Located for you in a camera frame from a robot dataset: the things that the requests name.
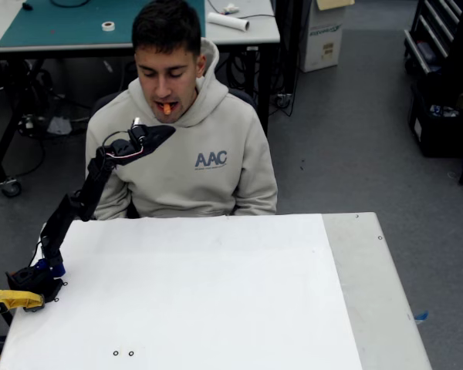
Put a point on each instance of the blue tape scrap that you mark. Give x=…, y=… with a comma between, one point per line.
x=420, y=317

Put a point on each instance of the white cardboard box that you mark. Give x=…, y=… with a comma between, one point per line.
x=324, y=38

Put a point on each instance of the black tool drawer cabinet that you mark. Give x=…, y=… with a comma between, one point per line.
x=428, y=38

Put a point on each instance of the crumpled white item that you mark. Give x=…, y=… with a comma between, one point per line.
x=230, y=8

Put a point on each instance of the white tape roll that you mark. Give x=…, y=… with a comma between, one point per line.
x=108, y=26

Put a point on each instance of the manila folder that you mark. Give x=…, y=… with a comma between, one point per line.
x=333, y=3

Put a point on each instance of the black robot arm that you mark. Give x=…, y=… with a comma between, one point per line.
x=61, y=216

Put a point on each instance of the man in beige hoodie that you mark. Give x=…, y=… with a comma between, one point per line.
x=185, y=181

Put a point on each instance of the green cutting mat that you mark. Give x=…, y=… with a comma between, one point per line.
x=61, y=27

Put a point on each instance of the black storage bin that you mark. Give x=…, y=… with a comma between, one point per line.
x=436, y=135

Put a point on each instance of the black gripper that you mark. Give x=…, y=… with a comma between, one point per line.
x=153, y=136

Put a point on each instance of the white paper sheet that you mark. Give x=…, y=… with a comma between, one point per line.
x=216, y=289

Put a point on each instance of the white paper roll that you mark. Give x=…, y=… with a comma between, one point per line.
x=227, y=21

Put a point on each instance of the grey work table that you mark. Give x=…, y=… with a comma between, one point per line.
x=258, y=34

